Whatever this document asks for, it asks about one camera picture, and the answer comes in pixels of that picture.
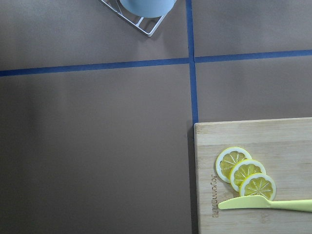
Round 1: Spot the front lemon slice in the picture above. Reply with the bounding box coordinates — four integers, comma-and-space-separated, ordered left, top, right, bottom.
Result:
239, 173, 277, 201

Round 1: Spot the middle lemon slice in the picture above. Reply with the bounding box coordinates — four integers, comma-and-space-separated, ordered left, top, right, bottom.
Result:
229, 159, 266, 192

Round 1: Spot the bamboo cutting board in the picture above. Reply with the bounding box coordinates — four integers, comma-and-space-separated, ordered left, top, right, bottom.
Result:
195, 117, 312, 234

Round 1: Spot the yellow plastic knife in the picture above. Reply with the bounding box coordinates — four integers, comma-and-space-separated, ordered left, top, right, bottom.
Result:
218, 195, 312, 213

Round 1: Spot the light blue cup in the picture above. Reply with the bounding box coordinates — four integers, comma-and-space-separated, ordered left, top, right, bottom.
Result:
120, 0, 176, 18

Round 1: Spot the white wire cup rack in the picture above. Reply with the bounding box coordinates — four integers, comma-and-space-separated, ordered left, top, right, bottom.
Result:
101, 0, 168, 38

